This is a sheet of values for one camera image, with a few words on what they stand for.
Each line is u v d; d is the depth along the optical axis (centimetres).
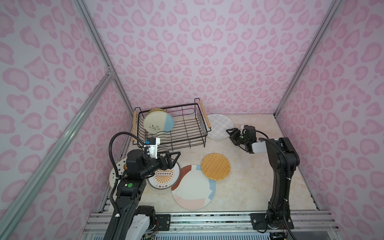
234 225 73
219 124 114
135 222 59
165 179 88
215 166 93
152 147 63
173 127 107
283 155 55
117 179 56
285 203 61
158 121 101
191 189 85
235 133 95
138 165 53
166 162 62
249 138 86
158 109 103
